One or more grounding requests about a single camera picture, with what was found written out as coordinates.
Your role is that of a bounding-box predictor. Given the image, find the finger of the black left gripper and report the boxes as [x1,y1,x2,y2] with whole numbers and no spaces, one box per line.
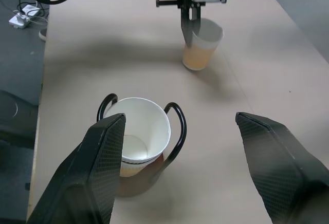
[191,2,203,33]
[179,6,198,48]

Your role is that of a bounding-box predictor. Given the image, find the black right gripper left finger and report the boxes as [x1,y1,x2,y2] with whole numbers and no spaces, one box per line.
[27,113,127,224]

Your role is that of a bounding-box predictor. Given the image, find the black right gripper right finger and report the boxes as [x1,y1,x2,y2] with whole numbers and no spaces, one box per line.
[235,111,329,224]

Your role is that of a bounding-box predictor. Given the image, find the translucent plastic cup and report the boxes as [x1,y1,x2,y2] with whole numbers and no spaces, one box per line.
[181,17,225,71]

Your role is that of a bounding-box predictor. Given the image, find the orange and white paper cup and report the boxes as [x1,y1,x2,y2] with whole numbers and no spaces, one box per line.
[119,157,155,178]
[102,97,172,164]

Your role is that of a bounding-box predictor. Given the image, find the white power strip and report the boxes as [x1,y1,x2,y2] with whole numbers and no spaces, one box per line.
[8,12,33,30]
[21,5,41,17]

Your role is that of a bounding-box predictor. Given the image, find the black wire cup holder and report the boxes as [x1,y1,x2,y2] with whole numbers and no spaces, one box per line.
[96,93,187,198]

